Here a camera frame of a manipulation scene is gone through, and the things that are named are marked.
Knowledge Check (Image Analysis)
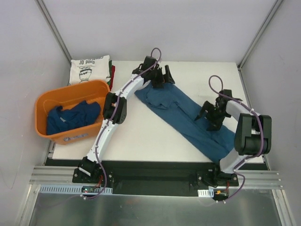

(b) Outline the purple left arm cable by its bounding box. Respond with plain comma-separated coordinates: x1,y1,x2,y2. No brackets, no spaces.
44,48,163,208

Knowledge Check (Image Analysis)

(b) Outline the grey slotted cable duct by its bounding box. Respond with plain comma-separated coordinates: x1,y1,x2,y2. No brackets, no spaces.
40,185,102,195

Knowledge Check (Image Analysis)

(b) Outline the right aluminium frame post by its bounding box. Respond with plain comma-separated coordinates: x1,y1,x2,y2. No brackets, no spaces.
237,0,285,71

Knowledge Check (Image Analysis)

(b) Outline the white slotted cable duct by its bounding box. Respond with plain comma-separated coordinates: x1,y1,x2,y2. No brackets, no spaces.
198,188,214,198

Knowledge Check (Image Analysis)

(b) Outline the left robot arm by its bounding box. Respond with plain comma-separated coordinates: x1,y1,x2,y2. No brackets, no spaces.
78,56,175,183

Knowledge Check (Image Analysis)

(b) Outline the left aluminium frame post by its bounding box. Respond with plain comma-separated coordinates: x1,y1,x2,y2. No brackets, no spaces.
35,0,72,64

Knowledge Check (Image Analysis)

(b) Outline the red folded t-shirt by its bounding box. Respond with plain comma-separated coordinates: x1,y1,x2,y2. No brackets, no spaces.
109,65,116,90

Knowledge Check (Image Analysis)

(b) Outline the aluminium front rail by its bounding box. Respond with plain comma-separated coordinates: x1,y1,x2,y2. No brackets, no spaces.
30,166,284,190

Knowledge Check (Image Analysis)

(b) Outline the green folded t-shirt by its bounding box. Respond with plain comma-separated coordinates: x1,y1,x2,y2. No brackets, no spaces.
107,60,112,87

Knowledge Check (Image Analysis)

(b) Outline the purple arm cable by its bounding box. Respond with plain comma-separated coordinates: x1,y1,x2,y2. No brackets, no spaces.
44,48,163,208
199,75,265,208

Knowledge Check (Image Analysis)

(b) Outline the white folded printed t-shirt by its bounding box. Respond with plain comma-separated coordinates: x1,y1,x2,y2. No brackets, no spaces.
69,55,111,85

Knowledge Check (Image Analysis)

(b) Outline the teal blue t-shirt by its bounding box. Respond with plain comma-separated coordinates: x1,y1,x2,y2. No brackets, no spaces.
135,83,235,163

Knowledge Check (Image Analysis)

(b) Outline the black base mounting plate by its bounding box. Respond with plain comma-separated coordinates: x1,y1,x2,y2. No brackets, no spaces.
72,161,238,197

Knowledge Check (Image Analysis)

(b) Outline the orange plastic basket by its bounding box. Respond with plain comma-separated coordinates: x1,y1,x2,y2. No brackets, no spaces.
34,80,110,145

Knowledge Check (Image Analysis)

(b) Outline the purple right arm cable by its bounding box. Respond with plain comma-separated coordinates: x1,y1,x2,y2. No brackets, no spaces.
199,75,265,208

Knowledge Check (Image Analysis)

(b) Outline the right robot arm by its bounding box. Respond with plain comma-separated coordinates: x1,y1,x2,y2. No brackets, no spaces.
195,89,272,186

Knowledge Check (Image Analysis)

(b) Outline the dark navy shirt in basket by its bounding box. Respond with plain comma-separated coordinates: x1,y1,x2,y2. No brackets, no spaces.
46,100,101,135

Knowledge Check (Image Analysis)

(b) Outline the aluminium frame post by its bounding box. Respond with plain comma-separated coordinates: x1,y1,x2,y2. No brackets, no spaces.
35,0,72,64
237,0,285,71

